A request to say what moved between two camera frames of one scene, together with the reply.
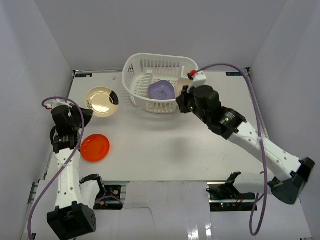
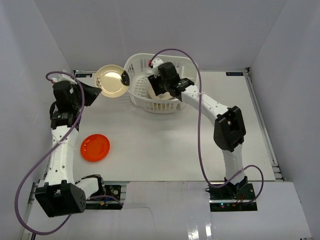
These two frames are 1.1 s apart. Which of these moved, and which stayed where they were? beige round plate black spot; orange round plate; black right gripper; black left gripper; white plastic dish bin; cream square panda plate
Moved: black left gripper; cream square panda plate; black right gripper; beige round plate black spot
Stayed: orange round plate; white plastic dish bin
